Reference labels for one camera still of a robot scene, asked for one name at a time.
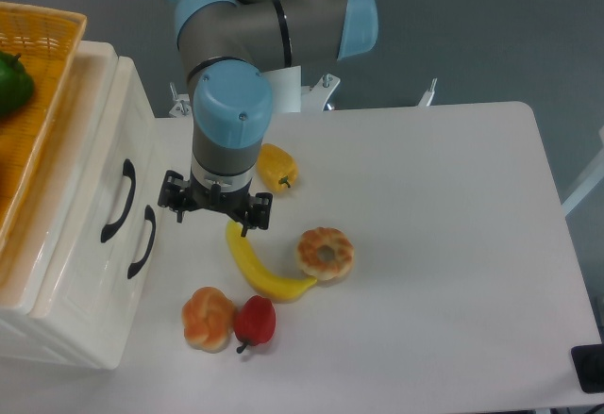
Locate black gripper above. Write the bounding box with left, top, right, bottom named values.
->
left=158, top=170, right=273, bottom=237

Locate black top drawer handle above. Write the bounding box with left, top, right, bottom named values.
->
left=99, top=157, right=138, bottom=244

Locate black drawer handle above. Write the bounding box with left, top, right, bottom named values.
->
left=99, top=157, right=138, bottom=244
left=126, top=205, right=157, bottom=280

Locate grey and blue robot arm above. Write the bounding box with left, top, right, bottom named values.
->
left=159, top=0, right=378, bottom=230

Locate white plastic drawer cabinet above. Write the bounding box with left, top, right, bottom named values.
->
left=1, top=41, right=168, bottom=369

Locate yellow toy bell pepper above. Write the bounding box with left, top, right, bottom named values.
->
left=256, top=143, right=298, bottom=193

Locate yellow toy banana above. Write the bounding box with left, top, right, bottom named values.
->
left=226, top=221, right=317, bottom=303

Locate toy knotted bread roll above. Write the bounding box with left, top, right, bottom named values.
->
left=181, top=287, right=237, bottom=353

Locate toy bagel bread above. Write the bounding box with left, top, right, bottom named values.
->
left=295, top=227, right=355, bottom=282

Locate red toy bell pepper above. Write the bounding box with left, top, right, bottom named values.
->
left=233, top=295, right=277, bottom=354

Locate green toy bell pepper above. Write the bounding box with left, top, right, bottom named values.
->
left=1, top=52, right=35, bottom=117

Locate orange woven plastic basket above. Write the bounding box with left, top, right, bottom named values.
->
left=1, top=2, right=87, bottom=243

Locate black device at table corner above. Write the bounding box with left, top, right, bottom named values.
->
left=571, top=343, right=604, bottom=393

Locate black lower drawer handle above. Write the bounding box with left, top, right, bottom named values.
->
left=126, top=205, right=157, bottom=280

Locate white frame at right edge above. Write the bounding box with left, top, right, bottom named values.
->
left=562, top=128, right=603, bottom=217

